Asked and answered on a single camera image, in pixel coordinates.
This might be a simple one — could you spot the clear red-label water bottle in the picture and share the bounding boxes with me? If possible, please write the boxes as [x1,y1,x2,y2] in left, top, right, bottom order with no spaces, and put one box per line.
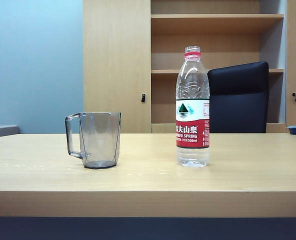
[175,45,211,168]

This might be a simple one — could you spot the grey transparent plastic mug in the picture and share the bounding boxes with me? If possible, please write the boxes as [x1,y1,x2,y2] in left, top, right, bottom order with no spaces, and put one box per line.
[64,111,122,170]

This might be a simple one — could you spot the light wooden bookshelf cabinet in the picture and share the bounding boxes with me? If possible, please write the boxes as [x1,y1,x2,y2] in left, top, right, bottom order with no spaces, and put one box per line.
[82,0,296,134]

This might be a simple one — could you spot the black office chair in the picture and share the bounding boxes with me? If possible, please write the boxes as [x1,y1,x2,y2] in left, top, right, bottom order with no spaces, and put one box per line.
[207,60,270,134]

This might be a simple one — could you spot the grey low ledge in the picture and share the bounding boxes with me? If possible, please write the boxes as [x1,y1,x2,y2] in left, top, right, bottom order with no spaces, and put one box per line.
[0,124,19,139]

